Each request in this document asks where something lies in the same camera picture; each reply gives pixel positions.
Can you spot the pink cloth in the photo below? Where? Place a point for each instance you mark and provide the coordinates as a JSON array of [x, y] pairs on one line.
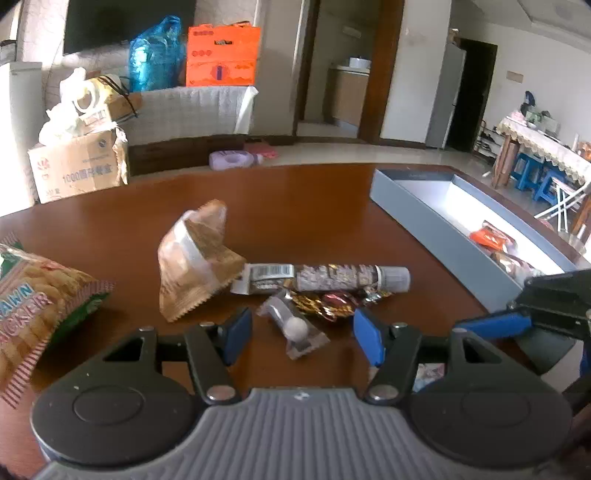
[[263, 150]]

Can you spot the orange snack packet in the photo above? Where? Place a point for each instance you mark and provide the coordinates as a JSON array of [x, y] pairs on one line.
[[491, 236]]

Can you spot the grey cardboard box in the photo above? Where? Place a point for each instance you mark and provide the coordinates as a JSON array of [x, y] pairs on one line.
[[429, 207]]

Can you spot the paper wall notice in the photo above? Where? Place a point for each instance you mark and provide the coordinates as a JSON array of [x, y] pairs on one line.
[[515, 76]]

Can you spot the small clear white-ball packet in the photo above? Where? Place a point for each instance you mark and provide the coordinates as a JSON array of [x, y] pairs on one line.
[[295, 327]]

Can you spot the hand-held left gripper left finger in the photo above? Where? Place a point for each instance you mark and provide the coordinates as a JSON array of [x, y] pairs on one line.
[[238, 334]]

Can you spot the small pale printed packet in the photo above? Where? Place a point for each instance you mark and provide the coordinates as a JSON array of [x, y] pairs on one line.
[[429, 377]]

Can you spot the blue plastic stool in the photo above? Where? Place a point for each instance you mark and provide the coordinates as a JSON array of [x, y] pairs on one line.
[[549, 187], [526, 168]]

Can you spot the white pot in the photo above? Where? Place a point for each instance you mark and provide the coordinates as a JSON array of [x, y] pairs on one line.
[[360, 62]]

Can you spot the grey refrigerator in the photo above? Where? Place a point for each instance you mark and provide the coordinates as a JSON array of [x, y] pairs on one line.
[[443, 97]]

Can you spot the yellow red-striped cracker bag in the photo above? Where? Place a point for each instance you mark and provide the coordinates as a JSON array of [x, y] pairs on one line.
[[32, 314]]

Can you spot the foil candy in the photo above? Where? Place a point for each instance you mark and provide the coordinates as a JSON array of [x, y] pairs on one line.
[[346, 302], [311, 304]]

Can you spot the white plastic bag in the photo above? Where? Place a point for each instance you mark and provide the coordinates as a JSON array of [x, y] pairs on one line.
[[60, 124]]

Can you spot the blue plastic bag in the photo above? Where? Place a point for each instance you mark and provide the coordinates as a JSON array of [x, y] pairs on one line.
[[154, 57]]

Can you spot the wooden kitchen cabinet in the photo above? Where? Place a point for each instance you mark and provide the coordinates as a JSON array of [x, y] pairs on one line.
[[348, 97]]

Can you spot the olive green snack packet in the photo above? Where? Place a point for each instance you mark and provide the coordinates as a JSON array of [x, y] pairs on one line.
[[510, 266]]

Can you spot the large cardboard box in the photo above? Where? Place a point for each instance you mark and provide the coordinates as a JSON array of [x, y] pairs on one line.
[[74, 166]]

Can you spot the tan snack packet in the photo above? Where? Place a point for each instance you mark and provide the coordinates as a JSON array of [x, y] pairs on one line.
[[194, 267]]

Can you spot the orange gift box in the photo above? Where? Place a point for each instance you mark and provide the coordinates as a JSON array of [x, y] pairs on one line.
[[221, 55]]

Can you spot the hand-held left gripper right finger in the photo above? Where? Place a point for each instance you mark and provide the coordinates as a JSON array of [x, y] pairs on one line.
[[369, 339]]

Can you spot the purple bottle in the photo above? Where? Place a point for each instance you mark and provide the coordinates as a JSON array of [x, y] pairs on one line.
[[233, 160]]

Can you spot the shoe rack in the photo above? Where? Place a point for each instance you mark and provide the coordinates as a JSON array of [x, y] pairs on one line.
[[488, 138]]

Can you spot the white cloth cover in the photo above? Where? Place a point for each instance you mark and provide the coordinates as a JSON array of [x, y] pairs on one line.
[[194, 113]]

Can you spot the small cardboard box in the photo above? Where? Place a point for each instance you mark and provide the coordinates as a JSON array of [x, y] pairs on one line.
[[122, 108]]

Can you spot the white folding chair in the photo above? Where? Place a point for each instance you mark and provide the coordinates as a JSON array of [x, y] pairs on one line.
[[565, 203]]

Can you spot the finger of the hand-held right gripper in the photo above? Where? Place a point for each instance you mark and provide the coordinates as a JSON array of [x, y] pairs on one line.
[[494, 325], [549, 353]]

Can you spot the pale yellow tape roll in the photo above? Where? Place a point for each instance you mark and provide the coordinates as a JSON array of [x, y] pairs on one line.
[[90, 97]]

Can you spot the white chest fridge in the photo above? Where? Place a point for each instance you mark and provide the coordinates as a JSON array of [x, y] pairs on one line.
[[21, 138]]

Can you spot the black television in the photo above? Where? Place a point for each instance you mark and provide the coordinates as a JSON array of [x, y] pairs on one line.
[[124, 23]]

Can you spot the dining table with lace cloth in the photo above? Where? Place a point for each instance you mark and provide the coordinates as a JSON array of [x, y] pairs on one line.
[[549, 150]]

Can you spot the dark wooden television cabinet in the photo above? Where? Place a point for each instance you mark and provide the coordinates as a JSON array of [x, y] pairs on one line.
[[184, 154]]

